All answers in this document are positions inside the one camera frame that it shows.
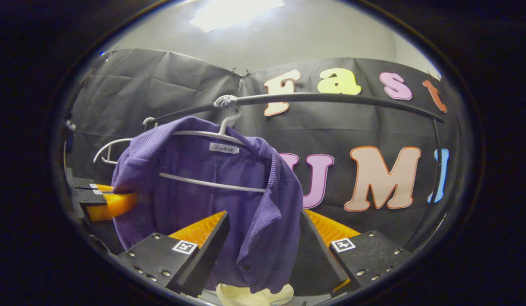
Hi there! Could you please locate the purple ribbed shirt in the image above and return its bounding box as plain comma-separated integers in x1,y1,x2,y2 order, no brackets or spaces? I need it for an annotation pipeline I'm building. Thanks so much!
111,116,304,295

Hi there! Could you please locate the white hanger tied to rail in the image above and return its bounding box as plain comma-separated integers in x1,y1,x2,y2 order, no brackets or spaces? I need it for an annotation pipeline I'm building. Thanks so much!
158,111,267,194

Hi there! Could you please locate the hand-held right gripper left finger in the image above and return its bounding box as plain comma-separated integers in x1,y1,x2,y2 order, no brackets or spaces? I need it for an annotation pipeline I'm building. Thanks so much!
118,210,230,298

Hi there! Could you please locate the cream laundry hamper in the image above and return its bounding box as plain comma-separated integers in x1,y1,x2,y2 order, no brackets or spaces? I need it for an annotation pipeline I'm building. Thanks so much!
215,283,294,306

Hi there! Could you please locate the white plastic hanger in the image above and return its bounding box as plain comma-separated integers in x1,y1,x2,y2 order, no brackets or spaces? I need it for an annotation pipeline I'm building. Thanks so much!
93,117,158,165

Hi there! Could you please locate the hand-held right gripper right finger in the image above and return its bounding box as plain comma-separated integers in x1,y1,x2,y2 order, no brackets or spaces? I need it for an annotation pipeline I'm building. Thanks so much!
288,208,413,297

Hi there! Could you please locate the black backdrop cloth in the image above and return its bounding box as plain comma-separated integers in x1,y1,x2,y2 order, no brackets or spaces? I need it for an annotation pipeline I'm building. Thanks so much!
65,48,467,251

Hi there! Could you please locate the white cord knot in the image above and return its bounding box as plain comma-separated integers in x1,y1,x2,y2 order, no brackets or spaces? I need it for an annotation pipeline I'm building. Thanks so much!
213,94,239,109

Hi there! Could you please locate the black clothes rack rail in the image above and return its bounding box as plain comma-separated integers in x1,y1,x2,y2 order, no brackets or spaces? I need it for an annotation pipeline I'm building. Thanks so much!
143,93,446,204

